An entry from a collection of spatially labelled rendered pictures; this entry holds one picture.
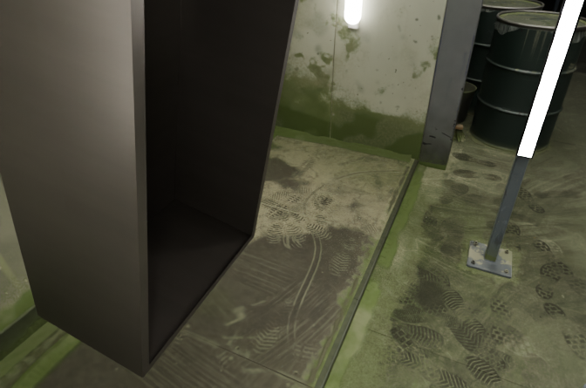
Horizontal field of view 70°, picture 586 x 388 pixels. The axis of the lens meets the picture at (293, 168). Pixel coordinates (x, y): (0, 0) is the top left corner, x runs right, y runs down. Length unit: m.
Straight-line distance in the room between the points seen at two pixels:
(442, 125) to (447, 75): 0.32
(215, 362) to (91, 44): 1.31
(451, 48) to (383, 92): 0.49
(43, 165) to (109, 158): 0.18
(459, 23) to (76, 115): 2.24
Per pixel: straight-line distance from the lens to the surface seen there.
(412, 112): 2.85
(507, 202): 2.12
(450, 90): 2.77
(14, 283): 1.97
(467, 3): 2.65
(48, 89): 0.79
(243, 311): 1.86
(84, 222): 0.92
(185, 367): 1.75
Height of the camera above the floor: 1.46
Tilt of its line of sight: 31 degrees down
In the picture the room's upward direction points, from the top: straight up
